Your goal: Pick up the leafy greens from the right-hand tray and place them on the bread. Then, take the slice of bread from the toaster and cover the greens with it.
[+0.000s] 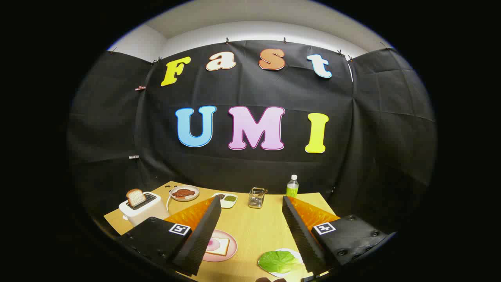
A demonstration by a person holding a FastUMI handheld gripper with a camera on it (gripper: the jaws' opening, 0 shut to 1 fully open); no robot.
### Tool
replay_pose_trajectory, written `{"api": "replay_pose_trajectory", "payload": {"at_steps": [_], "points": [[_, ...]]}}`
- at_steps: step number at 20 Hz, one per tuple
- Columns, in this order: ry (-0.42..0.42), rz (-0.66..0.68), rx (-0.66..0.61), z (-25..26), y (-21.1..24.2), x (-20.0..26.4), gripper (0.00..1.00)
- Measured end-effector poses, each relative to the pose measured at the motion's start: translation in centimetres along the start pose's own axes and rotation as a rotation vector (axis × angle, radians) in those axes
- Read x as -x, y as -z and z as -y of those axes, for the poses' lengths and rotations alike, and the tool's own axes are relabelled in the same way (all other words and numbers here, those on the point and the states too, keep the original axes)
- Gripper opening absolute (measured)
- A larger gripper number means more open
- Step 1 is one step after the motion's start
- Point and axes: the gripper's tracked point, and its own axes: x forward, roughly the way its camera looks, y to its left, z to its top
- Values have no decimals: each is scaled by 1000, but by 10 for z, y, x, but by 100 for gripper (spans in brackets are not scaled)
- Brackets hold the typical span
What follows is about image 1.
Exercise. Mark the green lettuce leaf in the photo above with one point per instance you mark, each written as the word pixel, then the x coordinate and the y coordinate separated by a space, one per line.
pixel 278 261

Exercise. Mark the green label plastic bottle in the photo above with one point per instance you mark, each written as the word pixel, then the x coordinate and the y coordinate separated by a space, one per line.
pixel 292 190

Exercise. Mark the white toaster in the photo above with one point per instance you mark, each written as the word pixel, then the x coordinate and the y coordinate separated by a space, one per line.
pixel 150 208

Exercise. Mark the pink ham slice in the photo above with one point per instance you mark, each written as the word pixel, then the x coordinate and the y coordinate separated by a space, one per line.
pixel 213 245

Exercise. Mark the small grey round plate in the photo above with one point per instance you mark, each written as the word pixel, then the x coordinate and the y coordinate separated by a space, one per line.
pixel 193 188

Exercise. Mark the black backdrop cloth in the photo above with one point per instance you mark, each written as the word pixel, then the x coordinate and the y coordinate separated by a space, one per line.
pixel 254 90

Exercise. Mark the white divided dish with beans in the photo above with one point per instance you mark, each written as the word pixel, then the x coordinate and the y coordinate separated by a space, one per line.
pixel 228 204

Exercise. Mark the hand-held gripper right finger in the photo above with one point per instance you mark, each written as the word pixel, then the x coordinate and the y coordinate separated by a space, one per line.
pixel 299 235

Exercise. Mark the white bread slice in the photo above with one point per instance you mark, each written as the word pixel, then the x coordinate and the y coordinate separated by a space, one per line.
pixel 224 247

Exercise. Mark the brown meat slice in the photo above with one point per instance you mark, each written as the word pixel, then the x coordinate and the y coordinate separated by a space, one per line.
pixel 183 192

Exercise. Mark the toasted bread slice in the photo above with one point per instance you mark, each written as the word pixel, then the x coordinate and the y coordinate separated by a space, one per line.
pixel 136 197

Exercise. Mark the pink plate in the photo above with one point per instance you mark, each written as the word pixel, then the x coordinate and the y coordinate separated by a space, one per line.
pixel 233 244

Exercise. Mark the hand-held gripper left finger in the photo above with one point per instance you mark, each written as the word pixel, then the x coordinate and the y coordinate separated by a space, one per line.
pixel 203 235

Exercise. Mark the white plate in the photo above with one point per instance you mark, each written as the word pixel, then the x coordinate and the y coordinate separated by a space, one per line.
pixel 294 253

